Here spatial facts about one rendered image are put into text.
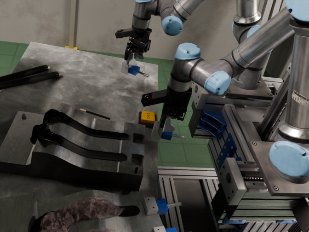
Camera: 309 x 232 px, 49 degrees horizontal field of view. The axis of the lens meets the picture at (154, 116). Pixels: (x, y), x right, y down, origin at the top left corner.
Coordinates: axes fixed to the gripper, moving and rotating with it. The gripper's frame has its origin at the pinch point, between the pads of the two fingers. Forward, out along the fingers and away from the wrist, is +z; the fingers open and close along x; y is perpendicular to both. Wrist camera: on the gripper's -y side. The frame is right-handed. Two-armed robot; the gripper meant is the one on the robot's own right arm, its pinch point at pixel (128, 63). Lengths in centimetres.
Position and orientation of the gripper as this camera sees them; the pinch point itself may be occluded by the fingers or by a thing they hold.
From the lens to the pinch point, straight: 158.8
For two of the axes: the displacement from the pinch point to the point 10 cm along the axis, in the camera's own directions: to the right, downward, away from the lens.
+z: -2.0, 7.5, 6.4
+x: 4.2, -5.2, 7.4
